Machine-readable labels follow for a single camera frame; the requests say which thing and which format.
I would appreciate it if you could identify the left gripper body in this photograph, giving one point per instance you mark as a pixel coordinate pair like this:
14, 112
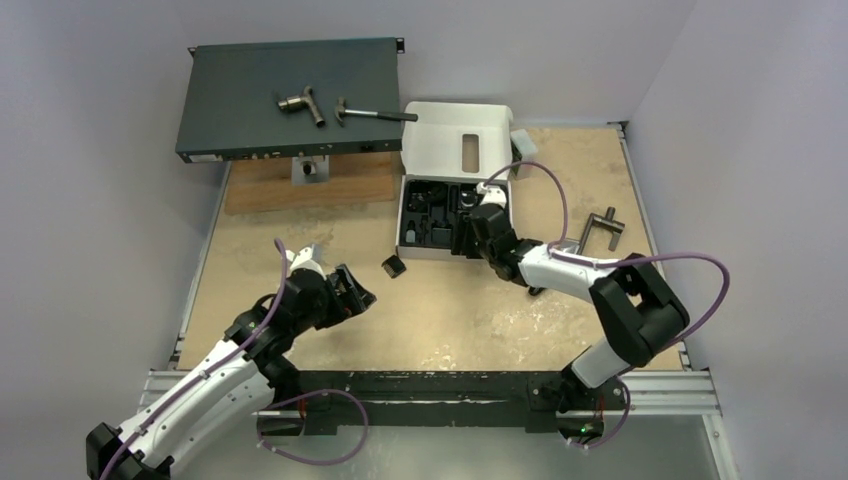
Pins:
322, 315

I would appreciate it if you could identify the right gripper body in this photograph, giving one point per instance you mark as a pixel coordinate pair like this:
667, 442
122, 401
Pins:
468, 234

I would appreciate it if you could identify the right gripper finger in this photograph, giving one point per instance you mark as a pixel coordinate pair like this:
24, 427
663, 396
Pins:
458, 239
478, 249

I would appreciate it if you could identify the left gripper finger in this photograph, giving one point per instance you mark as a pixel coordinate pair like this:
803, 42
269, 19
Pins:
352, 295
342, 309

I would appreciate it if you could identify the small black comb guard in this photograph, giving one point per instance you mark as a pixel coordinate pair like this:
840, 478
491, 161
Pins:
393, 266

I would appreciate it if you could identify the white hair clipper kit box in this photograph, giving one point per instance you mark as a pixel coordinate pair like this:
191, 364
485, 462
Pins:
458, 142

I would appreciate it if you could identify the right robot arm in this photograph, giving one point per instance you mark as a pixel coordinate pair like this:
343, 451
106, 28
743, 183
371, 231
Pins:
639, 313

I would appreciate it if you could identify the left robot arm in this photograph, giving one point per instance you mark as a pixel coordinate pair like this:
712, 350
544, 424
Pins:
245, 371

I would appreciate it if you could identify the black plastic insert tray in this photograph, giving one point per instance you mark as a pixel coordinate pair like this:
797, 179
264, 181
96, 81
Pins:
428, 210

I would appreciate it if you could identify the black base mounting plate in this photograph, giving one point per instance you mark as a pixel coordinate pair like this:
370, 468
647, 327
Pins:
534, 401

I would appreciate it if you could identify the white foam block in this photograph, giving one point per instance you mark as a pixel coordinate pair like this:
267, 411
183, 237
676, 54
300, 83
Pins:
523, 149

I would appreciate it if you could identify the metal clamp tool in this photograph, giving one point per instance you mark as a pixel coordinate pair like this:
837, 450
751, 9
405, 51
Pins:
606, 222

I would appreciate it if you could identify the wooden board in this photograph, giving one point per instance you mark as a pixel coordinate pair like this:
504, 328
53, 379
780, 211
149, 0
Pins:
265, 185

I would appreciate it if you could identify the small claw hammer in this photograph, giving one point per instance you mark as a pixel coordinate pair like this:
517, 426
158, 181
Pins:
341, 111

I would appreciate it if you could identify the metal pipe tee fitting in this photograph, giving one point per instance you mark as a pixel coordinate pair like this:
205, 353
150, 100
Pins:
302, 101

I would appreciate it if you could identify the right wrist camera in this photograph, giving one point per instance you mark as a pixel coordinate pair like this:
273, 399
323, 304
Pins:
491, 194

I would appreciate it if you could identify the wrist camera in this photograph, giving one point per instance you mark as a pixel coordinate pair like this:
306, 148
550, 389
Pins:
491, 194
307, 258

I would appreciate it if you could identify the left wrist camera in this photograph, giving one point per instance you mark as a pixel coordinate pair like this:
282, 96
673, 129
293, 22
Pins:
307, 258

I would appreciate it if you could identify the small metal bracket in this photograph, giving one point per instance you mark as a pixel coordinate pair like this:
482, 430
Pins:
310, 170

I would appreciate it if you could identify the dark rack-mount equipment case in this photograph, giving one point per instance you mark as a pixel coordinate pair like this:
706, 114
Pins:
230, 113

